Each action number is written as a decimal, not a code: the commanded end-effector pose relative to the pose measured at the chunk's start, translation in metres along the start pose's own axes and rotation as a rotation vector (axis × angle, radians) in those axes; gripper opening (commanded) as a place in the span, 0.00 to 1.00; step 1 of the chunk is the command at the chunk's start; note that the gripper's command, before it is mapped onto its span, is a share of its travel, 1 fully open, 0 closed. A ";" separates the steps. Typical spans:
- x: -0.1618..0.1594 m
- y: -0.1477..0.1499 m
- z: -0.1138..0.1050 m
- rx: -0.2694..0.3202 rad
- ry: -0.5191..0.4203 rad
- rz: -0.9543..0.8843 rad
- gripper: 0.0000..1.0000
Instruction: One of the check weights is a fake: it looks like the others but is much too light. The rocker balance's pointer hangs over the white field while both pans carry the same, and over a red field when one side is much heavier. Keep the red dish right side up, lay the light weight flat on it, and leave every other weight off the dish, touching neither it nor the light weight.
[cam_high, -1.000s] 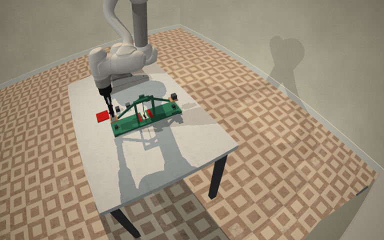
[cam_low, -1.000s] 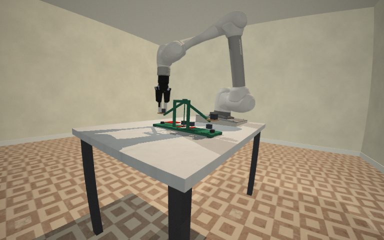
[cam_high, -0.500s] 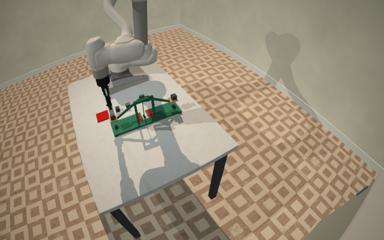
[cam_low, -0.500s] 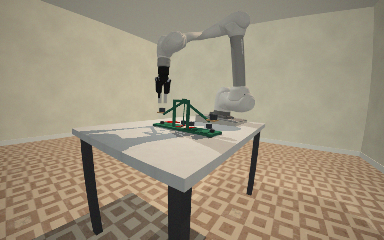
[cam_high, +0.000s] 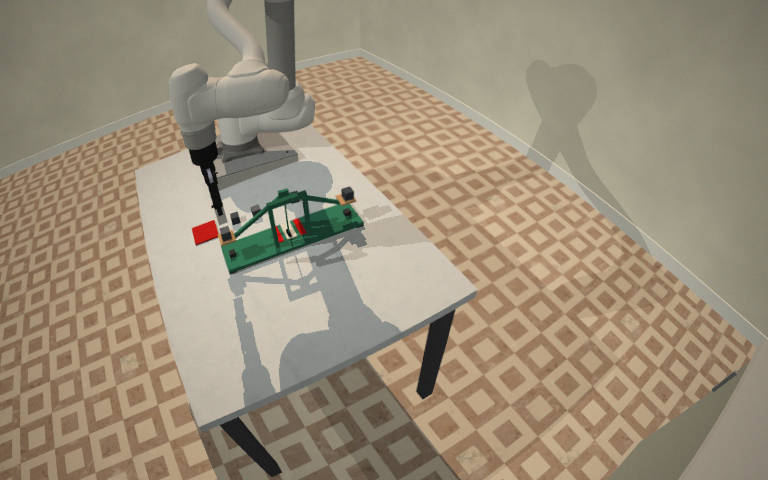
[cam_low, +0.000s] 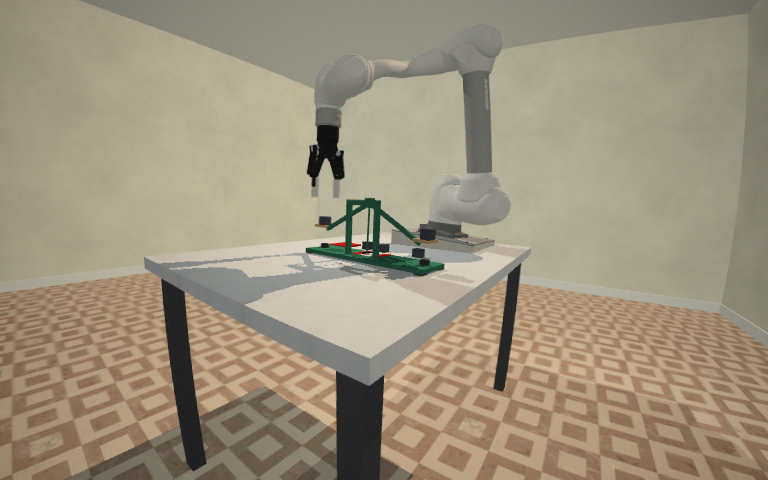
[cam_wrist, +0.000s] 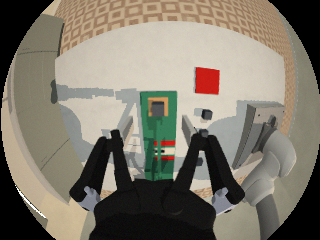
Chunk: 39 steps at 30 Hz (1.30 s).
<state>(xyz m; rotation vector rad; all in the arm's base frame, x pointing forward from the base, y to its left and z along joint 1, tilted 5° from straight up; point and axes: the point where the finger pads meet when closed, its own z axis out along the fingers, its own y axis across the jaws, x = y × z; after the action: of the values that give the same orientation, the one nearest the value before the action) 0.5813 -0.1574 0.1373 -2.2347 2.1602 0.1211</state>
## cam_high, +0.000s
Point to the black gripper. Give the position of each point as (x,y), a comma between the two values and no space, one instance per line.
(204,158)

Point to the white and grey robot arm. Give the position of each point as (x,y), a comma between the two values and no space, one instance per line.
(251,88)

